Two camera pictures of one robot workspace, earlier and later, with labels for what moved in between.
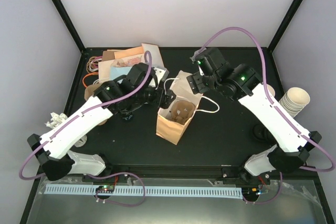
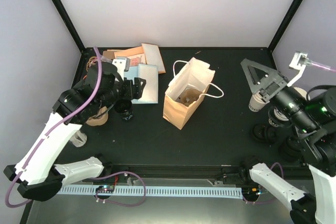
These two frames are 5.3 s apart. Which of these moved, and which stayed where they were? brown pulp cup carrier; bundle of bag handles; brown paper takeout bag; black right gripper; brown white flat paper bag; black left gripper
Moved: black right gripper; black left gripper; brown paper takeout bag; brown pulp cup carrier
Stayed: brown white flat paper bag; bundle of bag handles
